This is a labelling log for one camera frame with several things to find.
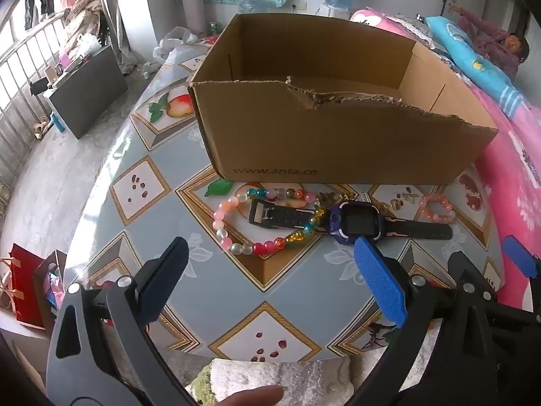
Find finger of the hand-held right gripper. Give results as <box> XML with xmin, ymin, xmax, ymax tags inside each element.
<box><xmin>447</xmin><ymin>251</ymin><xmax>541</xmax><ymax>331</ymax></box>
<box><xmin>502</xmin><ymin>237</ymin><xmax>541</xmax><ymax>280</ymax></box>

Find white fluffy cloth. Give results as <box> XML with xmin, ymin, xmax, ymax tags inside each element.
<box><xmin>186</xmin><ymin>357</ymin><xmax>356</xmax><ymax>406</ymax></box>

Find person's left hand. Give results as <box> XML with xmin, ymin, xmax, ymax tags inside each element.
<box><xmin>217</xmin><ymin>385</ymin><xmax>285</xmax><ymax>406</ymax></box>

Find brown cardboard box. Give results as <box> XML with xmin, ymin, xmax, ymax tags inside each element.
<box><xmin>187</xmin><ymin>13</ymin><xmax>499</xmax><ymax>186</ymax></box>

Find metal railing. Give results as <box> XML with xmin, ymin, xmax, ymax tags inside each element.
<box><xmin>0</xmin><ymin>8</ymin><xmax>102</xmax><ymax>187</ymax></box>

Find white plastic bag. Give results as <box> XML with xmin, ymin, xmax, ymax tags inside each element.
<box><xmin>152</xmin><ymin>26</ymin><xmax>204</xmax><ymax>62</ymax></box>

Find white paper roll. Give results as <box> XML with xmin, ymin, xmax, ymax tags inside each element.
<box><xmin>178</xmin><ymin>0</ymin><xmax>210</xmax><ymax>37</ymax></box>

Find multicolour bead bracelet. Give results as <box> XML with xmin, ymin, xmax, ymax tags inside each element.
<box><xmin>212</xmin><ymin>187</ymin><xmax>328</xmax><ymax>256</ymax></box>

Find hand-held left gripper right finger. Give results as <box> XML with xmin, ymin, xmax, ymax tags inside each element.
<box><xmin>351</xmin><ymin>237</ymin><xmax>508</xmax><ymax>406</ymax></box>

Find purple black smartwatch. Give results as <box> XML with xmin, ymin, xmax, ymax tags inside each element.
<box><xmin>247</xmin><ymin>199</ymin><xmax>454</xmax><ymax>249</ymax></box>

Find dark grey cabinet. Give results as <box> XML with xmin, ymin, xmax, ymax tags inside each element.
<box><xmin>48</xmin><ymin>44</ymin><xmax>128</xmax><ymax>140</ymax></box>

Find pile of clothes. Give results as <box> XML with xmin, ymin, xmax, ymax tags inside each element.
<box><xmin>63</xmin><ymin>0</ymin><xmax>106</xmax><ymax>58</ymax></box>

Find pink blanket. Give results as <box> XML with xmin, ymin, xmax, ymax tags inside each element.
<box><xmin>351</xmin><ymin>8</ymin><xmax>541</xmax><ymax>318</ymax></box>

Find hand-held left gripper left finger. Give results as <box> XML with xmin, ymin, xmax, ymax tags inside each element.
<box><xmin>46</xmin><ymin>237</ymin><xmax>204</xmax><ymax>406</ymax></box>

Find red paper bag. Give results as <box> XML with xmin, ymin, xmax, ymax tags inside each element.
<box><xmin>9</xmin><ymin>243</ymin><xmax>57</xmax><ymax>331</ymax></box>

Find blue pillow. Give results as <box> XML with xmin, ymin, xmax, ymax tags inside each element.
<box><xmin>425</xmin><ymin>16</ymin><xmax>525</xmax><ymax>115</ymax></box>

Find grey curtain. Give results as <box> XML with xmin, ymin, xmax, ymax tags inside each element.
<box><xmin>97</xmin><ymin>0</ymin><xmax>136</xmax><ymax>77</ymax></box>

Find pink bead bracelet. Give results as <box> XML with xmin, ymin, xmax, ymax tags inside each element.
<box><xmin>418</xmin><ymin>193</ymin><xmax>456</xmax><ymax>225</ymax></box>

